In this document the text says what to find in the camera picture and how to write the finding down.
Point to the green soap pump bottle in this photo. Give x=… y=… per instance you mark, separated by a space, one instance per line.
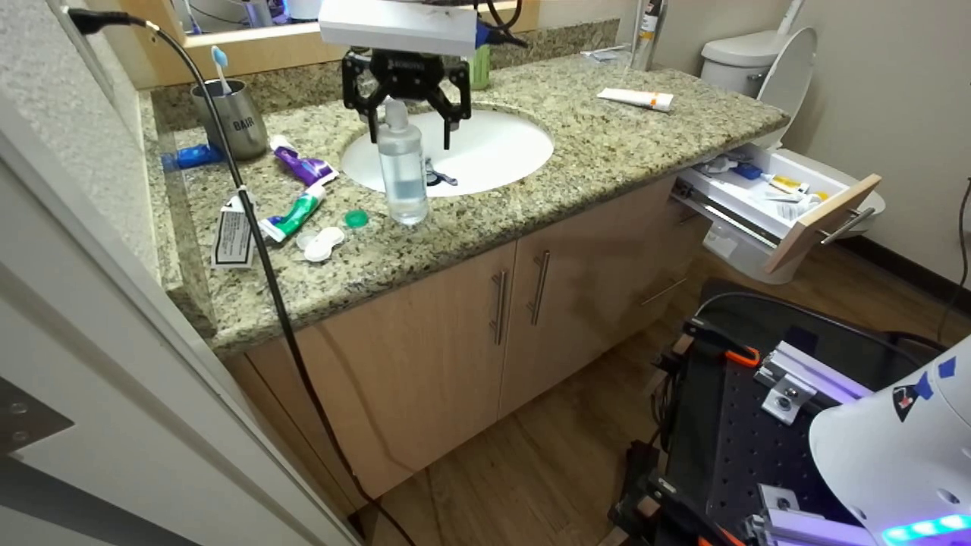
x=479 y=69

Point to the white contact lens case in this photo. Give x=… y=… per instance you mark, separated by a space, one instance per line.
x=320 y=247

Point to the green white toothpaste tube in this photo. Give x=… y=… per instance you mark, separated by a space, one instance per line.
x=279 y=230

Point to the black robot cart table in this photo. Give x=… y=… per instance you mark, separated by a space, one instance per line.
x=730 y=463

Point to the metal cup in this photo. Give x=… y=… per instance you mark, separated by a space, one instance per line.
x=232 y=118

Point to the white door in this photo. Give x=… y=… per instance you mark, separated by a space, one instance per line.
x=156 y=423

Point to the clear liquid plastic bottle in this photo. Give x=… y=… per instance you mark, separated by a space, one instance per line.
x=402 y=164

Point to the green round cap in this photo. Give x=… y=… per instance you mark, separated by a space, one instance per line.
x=355 y=220

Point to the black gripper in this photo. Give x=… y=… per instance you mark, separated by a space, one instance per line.
x=375 y=74

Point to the blue object behind cup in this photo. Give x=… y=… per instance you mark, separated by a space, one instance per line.
x=191 y=157

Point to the white toilet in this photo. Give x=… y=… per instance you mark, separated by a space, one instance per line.
x=765 y=64

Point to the purple toothpaste tube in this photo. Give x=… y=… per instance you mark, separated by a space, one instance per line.
x=307 y=170

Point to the blue white toothbrush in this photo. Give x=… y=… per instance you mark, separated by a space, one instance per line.
x=218 y=62

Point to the white tube orange cap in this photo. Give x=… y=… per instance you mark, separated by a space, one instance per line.
x=639 y=98

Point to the open wooden drawer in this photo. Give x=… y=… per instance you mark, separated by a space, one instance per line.
x=770 y=206

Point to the grey white flat tube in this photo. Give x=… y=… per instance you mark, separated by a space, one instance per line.
x=232 y=239

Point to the wood framed mirror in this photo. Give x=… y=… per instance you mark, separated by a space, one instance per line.
x=252 y=50

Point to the white oval sink basin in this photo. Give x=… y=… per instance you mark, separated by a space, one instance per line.
x=489 y=151

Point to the wooden vanity cabinet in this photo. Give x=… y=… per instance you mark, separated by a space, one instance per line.
x=402 y=381

